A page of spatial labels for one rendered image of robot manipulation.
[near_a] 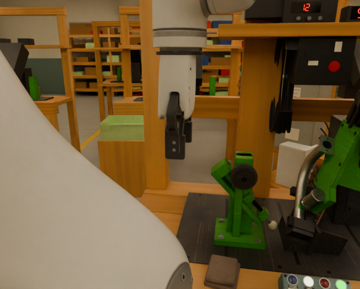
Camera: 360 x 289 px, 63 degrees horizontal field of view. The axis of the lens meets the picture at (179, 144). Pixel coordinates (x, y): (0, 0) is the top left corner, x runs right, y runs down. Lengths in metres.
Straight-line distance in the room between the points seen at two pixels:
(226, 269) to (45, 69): 11.45
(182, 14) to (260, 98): 0.75
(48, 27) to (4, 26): 1.55
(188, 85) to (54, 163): 0.29
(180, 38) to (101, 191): 0.28
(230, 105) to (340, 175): 0.55
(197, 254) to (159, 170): 0.48
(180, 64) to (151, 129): 0.79
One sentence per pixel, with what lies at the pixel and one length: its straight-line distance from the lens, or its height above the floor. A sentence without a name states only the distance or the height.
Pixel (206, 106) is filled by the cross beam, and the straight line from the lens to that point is 1.25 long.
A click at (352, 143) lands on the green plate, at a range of 0.86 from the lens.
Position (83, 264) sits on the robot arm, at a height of 1.32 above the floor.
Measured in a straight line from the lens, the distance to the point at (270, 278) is 0.86.
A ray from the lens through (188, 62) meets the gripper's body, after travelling 0.44.
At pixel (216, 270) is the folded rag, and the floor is 0.93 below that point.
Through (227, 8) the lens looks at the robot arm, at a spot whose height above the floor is 1.51.
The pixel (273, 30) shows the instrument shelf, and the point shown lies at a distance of 1.03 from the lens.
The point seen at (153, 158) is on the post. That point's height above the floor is 1.02.
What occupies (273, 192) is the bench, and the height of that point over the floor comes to 0.88.
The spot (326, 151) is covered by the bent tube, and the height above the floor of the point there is 1.18.
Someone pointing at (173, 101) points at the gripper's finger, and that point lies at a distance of 0.43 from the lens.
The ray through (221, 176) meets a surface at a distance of 0.86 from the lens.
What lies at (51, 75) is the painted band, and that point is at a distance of 11.88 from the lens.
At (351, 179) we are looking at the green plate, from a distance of 0.90.
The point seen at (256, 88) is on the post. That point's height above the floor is 1.33.
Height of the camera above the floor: 1.45
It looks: 18 degrees down
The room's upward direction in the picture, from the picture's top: straight up
